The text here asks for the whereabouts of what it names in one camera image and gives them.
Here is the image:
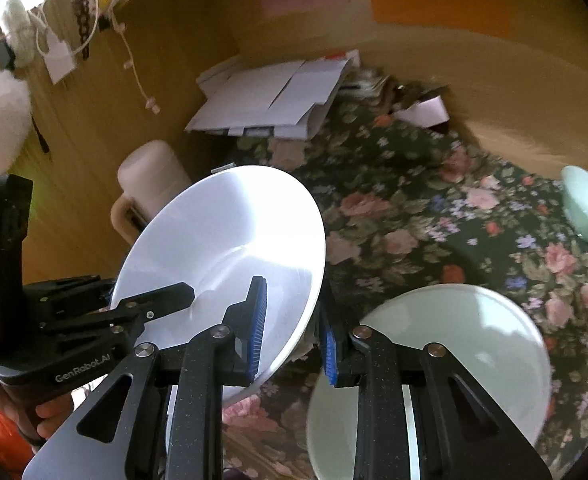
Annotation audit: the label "left hand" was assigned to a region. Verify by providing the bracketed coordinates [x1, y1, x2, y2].
[0, 388, 74, 440]

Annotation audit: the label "orange sticky note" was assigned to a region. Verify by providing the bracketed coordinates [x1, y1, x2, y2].
[370, 0, 514, 38]

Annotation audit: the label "white charger with cable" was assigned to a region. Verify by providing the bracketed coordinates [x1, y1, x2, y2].
[23, 0, 162, 116]

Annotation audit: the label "floral tablecloth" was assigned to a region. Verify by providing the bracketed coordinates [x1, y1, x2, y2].
[228, 102, 588, 479]

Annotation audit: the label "stack of books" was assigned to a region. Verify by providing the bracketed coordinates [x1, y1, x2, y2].
[337, 67, 397, 105]

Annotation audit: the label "pink thermos mug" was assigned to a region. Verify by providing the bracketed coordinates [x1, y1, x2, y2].
[111, 140, 192, 245]

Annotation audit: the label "white bowl black spots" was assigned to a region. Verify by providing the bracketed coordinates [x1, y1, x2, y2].
[112, 166, 326, 405]

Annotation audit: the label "patterned brown headband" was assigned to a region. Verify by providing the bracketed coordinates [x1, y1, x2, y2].
[70, 0, 98, 61]

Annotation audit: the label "mint green plate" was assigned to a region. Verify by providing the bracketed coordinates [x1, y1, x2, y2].
[305, 283, 554, 480]

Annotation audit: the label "white paper stack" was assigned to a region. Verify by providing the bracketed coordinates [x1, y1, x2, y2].
[186, 58, 352, 140]

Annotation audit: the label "small white box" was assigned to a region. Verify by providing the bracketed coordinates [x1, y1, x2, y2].
[393, 96, 450, 129]

